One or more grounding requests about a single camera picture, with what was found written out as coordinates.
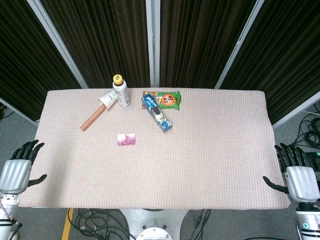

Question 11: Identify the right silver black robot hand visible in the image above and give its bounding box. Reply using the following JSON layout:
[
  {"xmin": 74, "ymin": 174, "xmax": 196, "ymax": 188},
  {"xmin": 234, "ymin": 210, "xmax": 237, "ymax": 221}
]
[{"xmin": 262, "ymin": 142, "xmax": 320, "ymax": 203}]

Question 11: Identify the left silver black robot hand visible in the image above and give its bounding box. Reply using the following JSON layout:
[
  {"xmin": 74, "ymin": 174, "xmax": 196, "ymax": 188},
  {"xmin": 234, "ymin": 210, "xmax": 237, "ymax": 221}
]
[{"xmin": 0, "ymin": 139, "xmax": 48, "ymax": 195}]

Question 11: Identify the magenta candy packet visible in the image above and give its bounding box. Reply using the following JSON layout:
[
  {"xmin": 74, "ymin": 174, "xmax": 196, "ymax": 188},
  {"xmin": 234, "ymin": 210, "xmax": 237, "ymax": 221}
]
[{"xmin": 117, "ymin": 133, "xmax": 137, "ymax": 147}]

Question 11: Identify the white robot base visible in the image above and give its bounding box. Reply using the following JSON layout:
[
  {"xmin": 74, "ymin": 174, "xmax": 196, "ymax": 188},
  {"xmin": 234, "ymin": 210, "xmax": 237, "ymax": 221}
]
[{"xmin": 119, "ymin": 208, "xmax": 189, "ymax": 240}]

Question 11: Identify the black power box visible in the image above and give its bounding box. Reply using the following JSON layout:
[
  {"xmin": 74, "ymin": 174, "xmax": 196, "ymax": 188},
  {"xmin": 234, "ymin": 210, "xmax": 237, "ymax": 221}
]
[{"xmin": 302, "ymin": 151, "xmax": 320, "ymax": 174}]

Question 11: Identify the yellow floor tape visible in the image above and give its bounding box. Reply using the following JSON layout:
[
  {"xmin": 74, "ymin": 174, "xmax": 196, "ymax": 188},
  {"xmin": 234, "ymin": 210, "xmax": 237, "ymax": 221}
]
[{"xmin": 61, "ymin": 208, "xmax": 75, "ymax": 240}]

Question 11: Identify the brown cardboard tube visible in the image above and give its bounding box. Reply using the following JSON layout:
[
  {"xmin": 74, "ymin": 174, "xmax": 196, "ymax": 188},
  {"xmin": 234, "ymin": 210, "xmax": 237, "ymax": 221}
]
[{"xmin": 80, "ymin": 104, "xmax": 107, "ymax": 131}]

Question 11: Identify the dark ribbed partition panel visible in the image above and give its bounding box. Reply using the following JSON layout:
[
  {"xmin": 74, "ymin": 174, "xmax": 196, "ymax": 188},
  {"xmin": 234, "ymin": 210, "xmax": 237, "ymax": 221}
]
[
  {"xmin": 219, "ymin": 0, "xmax": 320, "ymax": 125},
  {"xmin": 159, "ymin": 0, "xmax": 258, "ymax": 88},
  {"xmin": 40, "ymin": 0, "xmax": 151, "ymax": 89},
  {"xmin": 0, "ymin": 0, "xmax": 82, "ymax": 121}
]

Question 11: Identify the white paper cup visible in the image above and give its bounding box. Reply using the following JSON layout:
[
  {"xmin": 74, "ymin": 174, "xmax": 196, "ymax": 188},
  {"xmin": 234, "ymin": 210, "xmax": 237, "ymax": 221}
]
[{"xmin": 97, "ymin": 90, "xmax": 118, "ymax": 111}]

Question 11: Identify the pink waffle-weave tablecloth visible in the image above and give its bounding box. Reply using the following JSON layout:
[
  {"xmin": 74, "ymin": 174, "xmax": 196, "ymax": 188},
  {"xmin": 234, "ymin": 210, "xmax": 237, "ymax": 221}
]
[{"xmin": 18, "ymin": 87, "xmax": 292, "ymax": 210}]

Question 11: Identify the white drink bottle yellow cap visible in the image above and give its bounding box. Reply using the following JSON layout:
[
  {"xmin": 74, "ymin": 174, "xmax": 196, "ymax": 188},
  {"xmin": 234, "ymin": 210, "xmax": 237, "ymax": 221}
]
[{"xmin": 112, "ymin": 74, "xmax": 131, "ymax": 108}]

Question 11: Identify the blue cookie box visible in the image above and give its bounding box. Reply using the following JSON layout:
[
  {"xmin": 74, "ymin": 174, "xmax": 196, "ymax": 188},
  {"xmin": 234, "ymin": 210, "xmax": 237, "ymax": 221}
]
[{"xmin": 141, "ymin": 94, "xmax": 174, "ymax": 133}]

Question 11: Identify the green snack bag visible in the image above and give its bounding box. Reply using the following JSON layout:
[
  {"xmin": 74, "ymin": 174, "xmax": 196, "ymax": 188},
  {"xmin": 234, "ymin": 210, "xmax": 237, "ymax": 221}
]
[{"xmin": 156, "ymin": 90, "xmax": 182, "ymax": 111}]

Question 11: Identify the black floor cable bundle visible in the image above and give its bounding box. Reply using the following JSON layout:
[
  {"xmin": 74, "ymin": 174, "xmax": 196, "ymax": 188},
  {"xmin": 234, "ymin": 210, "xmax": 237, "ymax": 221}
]
[
  {"xmin": 74, "ymin": 208, "xmax": 131, "ymax": 240},
  {"xmin": 188, "ymin": 209, "xmax": 214, "ymax": 240},
  {"xmin": 291, "ymin": 102, "xmax": 320, "ymax": 152}
]

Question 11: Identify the white partition base rail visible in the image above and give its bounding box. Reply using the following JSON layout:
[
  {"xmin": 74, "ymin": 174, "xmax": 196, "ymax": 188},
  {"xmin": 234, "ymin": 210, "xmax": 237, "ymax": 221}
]
[
  {"xmin": 271, "ymin": 90, "xmax": 320, "ymax": 129},
  {"xmin": 0, "ymin": 96, "xmax": 40, "ymax": 126}
]

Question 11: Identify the white partition post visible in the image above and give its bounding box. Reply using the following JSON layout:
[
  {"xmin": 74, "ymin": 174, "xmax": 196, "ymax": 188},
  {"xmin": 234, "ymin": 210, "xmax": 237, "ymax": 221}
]
[
  {"xmin": 145, "ymin": 0, "xmax": 161, "ymax": 88},
  {"xmin": 26, "ymin": 0, "xmax": 89, "ymax": 89},
  {"xmin": 214, "ymin": 0, "xmax": 265, "ymax": 90}
]

